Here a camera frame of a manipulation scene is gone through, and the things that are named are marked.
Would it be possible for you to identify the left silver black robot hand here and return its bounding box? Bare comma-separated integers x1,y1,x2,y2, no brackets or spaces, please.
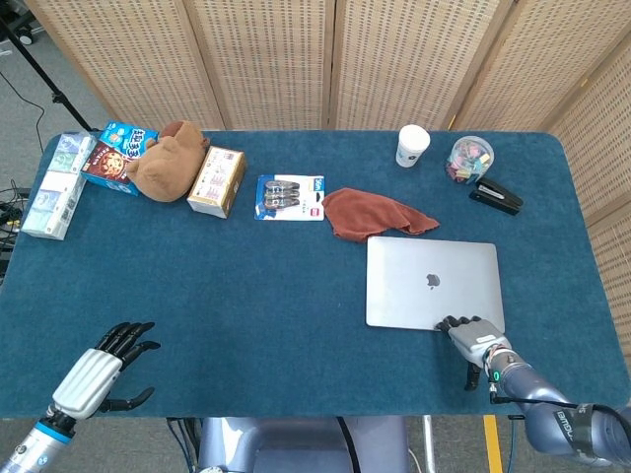
51,321,163,420

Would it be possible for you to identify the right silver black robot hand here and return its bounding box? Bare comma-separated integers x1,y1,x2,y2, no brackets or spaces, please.
433,314,514,391

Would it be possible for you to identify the grey laptop computer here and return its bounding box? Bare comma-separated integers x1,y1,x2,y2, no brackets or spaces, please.
365,236,507,335

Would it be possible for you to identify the white metal table leg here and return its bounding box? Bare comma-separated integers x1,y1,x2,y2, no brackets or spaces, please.
421,416,438,473

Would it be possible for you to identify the black stapler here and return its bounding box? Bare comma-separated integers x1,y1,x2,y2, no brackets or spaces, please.
468,177,525,217

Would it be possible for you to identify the orange cloth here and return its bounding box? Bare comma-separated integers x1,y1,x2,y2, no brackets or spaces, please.
322,186,441,244

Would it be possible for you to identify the white-blue tissue pack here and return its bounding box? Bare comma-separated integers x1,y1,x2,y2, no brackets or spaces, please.
20,170,88,241
47,132,98,176

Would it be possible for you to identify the clear jar of coloured clips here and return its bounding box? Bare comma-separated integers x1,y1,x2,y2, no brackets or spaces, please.
446,136,496,186

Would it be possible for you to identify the blue table mat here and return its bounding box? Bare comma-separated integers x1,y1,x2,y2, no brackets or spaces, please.
0,129,625,421

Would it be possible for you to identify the white paper cup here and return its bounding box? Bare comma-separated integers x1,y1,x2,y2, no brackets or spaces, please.
394,124,431,169

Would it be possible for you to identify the blue-grey robot torso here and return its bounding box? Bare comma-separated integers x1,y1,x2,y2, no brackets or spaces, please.
196,416,413,473

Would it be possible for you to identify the blue cookie box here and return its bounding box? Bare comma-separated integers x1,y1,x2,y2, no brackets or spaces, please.
80,121,162,198

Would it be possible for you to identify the brown plush toy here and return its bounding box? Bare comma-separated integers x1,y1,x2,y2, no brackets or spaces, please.
125,120,211,204

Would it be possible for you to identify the white and gold tissue box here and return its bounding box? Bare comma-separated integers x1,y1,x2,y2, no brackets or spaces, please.
186,145,247,220

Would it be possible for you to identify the black tripod stand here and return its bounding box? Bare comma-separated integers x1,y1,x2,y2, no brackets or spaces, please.
0,0,95,133

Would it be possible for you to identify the wicker folding screen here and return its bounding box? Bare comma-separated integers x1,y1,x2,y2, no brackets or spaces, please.
24,0,631,473

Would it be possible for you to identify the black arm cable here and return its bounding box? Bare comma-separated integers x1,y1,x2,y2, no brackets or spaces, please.
489,387,596,411

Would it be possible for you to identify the floor cable bundle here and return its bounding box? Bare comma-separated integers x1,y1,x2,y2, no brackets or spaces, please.
0,179,32,250

